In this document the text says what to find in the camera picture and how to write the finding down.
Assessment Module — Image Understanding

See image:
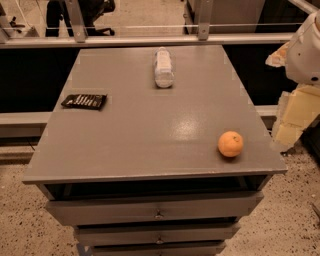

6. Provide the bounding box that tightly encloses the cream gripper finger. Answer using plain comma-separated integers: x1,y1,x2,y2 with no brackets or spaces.
265,42,289,68
271,84,320,152

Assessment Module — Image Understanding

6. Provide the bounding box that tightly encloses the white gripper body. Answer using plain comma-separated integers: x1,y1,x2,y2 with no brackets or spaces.
285,11,320,85

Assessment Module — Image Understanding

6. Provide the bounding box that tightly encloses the clear plastic water bottle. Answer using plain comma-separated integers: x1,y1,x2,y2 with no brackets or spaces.
154,47,174,88

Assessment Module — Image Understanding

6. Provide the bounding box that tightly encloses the orange fruit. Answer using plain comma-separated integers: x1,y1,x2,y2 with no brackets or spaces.
218,131,244,157

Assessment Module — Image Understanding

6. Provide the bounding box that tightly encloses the top grey drawer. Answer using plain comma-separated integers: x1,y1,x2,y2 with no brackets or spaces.
46,191,263,226

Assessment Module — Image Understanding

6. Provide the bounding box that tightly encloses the grey drawer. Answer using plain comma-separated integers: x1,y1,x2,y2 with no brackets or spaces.
46,191,263,226
92,241,225,256
75,223,240,246

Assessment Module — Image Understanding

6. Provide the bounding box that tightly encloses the grey drawer cabinet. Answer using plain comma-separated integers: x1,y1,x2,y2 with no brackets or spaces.
22,45,288,256

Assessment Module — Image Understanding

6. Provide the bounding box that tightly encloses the middle grey drawer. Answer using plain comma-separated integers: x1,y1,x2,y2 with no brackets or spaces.
75,223,240,246

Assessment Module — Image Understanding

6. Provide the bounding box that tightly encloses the black office chair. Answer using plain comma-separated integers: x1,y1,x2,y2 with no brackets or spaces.
45,0,116,38

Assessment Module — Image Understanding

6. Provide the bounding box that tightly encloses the black snack packet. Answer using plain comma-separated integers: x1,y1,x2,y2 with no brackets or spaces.
61,94,107,110

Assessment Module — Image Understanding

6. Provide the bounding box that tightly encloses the grey metal railing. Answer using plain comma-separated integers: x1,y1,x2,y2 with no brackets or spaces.
0,0,320,50

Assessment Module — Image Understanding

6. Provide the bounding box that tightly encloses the bottom grey drawer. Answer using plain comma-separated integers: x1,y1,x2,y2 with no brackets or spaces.
92,241,225,256

